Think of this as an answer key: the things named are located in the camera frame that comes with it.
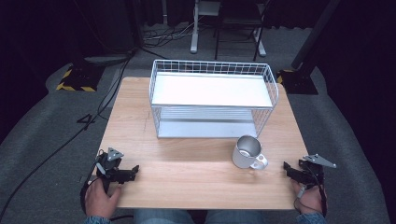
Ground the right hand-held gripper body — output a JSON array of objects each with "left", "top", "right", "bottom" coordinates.
[{"left": 292, "top": 153, "right": 337, "bottom": 190}]

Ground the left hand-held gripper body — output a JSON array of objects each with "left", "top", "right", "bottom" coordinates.
[{"left": 94, "top": 147, "right": 137, "bottom": 191}]

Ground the person's right hand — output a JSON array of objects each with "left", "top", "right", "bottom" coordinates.
[{"left": 290, "top": 179, "right": 327, "bottom": 216}]

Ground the person's left hand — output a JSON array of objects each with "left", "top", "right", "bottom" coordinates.
[{"left": 84, "top": 178, "right": 122, "bottom": 219}]

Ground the silver metal cup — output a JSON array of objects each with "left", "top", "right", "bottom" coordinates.
[{"left": 232, "top": 134, "right": 269, "bottom": 171}]

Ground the person's left leg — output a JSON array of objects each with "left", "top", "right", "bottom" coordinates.
[{"left": 133, "top": 208, "right": 201, "bottom": 224}]

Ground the person's leg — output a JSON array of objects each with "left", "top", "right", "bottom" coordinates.
[
  {"left": 205, "top": 209, "right": 265, "bottom": 224},
  {"left": 133, "top": 208, "right": 201, "bottom": 224}
]

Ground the person's right leg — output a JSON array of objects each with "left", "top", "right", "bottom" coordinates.
[{"left": 205, "top": 209, "right": 265, "bottom": 224}]

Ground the black striped stand base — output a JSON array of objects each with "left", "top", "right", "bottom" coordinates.
[
  {"left": 55, "top": 63, "right": 106, "bottom": 93},
  {"left": 276, "top": 68, "right": 319, "bottom": 95}
]

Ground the black slanted stand pole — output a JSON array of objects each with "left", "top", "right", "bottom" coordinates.
[{"left": 290, "top": 0, "right": 342, "bottom": 71}]

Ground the right hand-held gripper cable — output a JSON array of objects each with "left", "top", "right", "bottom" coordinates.
[{"left": 292, "top": 167, "right": 329, "bottom": 218}]

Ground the long black floor cable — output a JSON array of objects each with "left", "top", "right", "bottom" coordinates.
[{"left": 0, "top": 49, "right": 135, "bottom": 216}]

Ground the white wire shelf rack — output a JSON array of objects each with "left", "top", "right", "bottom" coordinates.
[{"left": 148, "top": 59, "right": 280, "bottom": 139}]

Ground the bundle of floor cables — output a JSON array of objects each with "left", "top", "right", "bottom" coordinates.
[{"left": 142, "top": 18, "right": 204, "bottom": 43}]

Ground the white metal stand frame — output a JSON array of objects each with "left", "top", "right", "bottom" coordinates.
[{"left": 190, "top": 0, "right": 268, "bottom": 58}]

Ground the black metal chair frame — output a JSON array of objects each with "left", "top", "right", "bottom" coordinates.
[{"left": 214, "top": 0, "right": 271, "bottom": 63}]

